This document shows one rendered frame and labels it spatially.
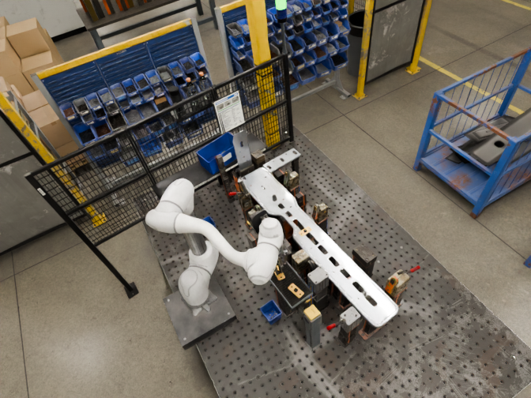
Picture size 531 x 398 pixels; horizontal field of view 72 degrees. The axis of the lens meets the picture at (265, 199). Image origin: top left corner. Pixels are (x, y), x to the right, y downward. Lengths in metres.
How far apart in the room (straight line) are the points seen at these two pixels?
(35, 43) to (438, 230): 5.42
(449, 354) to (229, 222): 1.67
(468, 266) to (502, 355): 1.20
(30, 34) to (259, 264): 5.05
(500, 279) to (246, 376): 2.26
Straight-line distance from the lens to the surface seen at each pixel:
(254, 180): 2.65
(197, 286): 2.26
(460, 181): 3.94
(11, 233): 4.25
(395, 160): 4.22
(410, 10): 5.05
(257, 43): 2.73
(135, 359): 3.36
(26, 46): 6.10
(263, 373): 2.32
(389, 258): 2.63
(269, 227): 1.58
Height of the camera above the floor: 2.94
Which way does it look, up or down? 50 degrees down
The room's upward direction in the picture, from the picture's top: 10 degrees counter-clockwise
